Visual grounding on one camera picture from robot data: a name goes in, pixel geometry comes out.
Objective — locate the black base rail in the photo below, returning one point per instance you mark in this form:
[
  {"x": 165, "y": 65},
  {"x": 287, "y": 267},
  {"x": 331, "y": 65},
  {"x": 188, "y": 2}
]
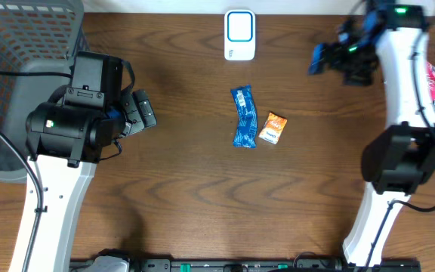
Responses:
[{"x": 305, "y": 263}]

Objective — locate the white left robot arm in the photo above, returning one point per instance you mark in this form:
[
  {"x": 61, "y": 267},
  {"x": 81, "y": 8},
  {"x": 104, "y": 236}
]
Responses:
[{"x": 65, "y": 136}]

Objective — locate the blue snack wrapper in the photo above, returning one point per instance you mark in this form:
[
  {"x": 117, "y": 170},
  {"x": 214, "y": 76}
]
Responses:
[{"x": 247, "y": 127}]

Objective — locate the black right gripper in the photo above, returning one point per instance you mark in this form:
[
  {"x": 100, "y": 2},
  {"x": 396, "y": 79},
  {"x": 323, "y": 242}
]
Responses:
[{"x": 333, "y": 53}]

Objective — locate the grey plastic mesh basket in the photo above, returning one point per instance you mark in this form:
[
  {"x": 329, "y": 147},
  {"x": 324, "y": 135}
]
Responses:
[{"x": 38, "y": 44}]

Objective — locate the orange tissue pack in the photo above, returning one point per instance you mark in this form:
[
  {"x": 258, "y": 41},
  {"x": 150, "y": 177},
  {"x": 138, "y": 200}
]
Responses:
[{"x": 273, "y": 128}]

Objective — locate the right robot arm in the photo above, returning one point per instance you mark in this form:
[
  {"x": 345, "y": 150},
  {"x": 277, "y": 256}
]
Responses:
[{"x": 393, "y": 38}]

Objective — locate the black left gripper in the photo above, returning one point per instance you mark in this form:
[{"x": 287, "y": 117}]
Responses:
[{"x": 142, "y": 109}]

